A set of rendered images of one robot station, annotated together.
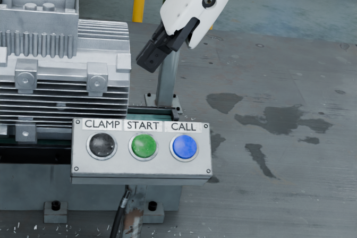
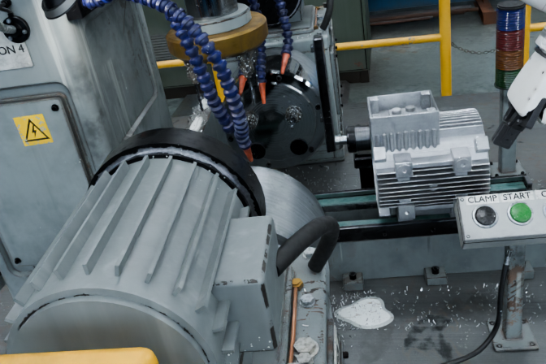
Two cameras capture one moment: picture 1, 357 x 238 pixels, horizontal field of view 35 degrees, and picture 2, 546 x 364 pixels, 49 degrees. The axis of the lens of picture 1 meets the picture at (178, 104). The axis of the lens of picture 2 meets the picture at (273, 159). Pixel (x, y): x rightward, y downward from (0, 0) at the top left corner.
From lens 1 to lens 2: 0.27 m
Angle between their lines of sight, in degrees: 20
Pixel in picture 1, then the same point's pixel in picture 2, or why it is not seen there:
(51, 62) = (421, 153)
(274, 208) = not seen: outside the picture
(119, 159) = (501, 226)
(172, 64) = not seen: hidden behind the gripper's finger
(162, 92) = (505, 159)
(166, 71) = not seen: hidden behind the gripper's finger
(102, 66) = (464, 149)
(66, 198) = (442, 263)
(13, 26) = (387, 129)
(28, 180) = (409, 251)
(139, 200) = (520, 257)
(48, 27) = (415, 125)
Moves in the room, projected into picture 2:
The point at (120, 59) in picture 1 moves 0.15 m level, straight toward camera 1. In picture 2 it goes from (478, 142) to (490, 187)
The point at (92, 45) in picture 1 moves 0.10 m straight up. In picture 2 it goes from (452, 133) to (451, 81)
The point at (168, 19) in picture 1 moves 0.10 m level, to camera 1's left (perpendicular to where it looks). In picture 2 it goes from (519, 103) to (456, 104)
